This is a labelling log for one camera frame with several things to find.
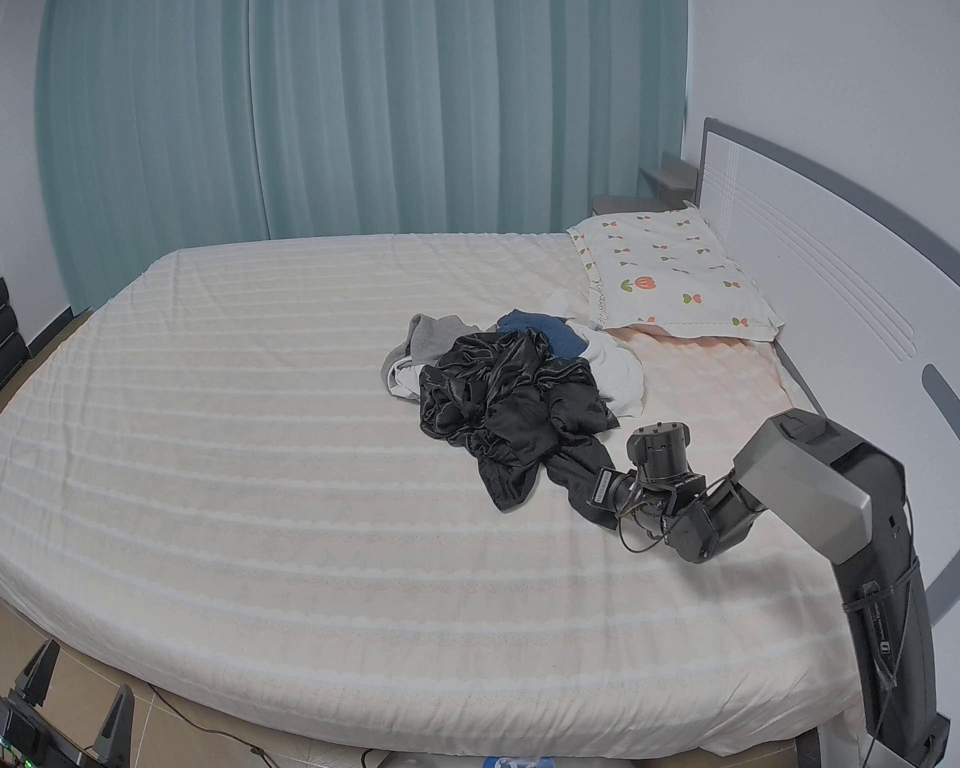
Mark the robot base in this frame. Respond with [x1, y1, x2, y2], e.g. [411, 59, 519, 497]
[360, 746, 560, 768]

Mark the bed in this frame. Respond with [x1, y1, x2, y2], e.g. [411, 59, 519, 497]
[0, 116, 960, 759]

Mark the black chest of drawers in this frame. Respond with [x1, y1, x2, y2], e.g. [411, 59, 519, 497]
[0, 276, 33, 393]

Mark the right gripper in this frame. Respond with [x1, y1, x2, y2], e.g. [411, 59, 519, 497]
[588, 466, 645, 530]

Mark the grey bedside table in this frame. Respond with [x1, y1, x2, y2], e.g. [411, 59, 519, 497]
[591, 150, 705, 220]

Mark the pile of clothes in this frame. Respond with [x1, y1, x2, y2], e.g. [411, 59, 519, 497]
[381, 288, 648, 519]

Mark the white printed pillow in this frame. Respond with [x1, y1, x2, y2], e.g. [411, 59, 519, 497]
[564, 201, 786, 345]

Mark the blue-green curtain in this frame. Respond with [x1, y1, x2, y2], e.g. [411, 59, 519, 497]
[247, 0, 691, 243]
[33, 0, 271, 316]

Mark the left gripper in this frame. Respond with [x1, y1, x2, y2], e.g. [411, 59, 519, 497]
[0, 637, 136, 768]

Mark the black cable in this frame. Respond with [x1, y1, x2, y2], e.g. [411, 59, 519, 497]
[146, 678, 376, 766]
[617, 480, 672, 558]

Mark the black T-shirt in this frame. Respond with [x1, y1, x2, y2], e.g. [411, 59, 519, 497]
[468, 386, 625, 530]

